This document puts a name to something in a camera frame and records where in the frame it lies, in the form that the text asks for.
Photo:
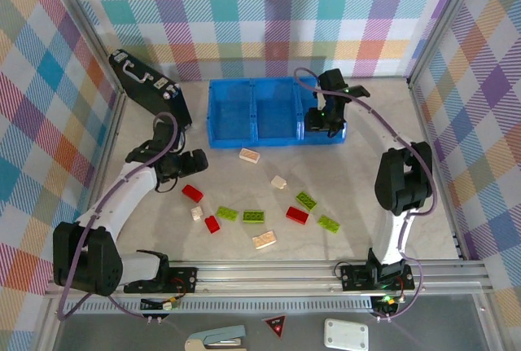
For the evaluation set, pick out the long red lego brick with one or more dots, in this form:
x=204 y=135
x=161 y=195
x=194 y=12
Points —
x=297 y=215
x=192 y=193

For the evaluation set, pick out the small white lego brick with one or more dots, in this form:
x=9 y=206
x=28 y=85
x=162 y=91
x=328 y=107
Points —
x=196 y=213
x=278 y=182

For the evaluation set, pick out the green lego brick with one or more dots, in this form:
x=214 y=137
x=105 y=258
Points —
x=329 y=223
x=227 y=213
x=306 y=200
x=254 y=216

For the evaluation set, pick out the small red lego brick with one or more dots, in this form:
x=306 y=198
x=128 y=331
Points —
x=212 y=225

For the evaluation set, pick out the long white lego brick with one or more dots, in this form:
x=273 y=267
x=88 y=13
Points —
x=264 y=240
x=249 y=156

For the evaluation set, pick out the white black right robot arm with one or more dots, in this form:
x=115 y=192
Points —
x=392 y=237

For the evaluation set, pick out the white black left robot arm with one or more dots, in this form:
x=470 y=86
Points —
x=122 y=192

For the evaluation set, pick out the small black connector board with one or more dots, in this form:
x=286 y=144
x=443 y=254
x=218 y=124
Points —
x=384 y=304
x=160 y=305

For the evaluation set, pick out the blue grey stapler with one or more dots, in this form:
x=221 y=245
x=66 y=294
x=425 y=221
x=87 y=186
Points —
x=224 y=332

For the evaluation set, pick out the red triangular button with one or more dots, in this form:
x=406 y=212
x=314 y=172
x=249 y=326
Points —
x=274 y=323

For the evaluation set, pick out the white rectangular plate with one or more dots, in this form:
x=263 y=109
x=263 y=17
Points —
x=346 y=332

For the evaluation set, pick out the aluminium frame bar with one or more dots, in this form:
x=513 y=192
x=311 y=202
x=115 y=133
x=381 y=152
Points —
x=87 y=25
x=425 y=123
x=443 y=21
x=110 y=135

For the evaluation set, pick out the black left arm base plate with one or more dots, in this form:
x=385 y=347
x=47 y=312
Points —
x=183 y=279

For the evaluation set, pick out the aluminium mounting rail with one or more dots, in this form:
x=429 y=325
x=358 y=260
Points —
x=264 y=277

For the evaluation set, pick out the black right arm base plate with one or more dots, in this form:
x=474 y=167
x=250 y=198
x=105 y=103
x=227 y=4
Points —
x=352 y=277

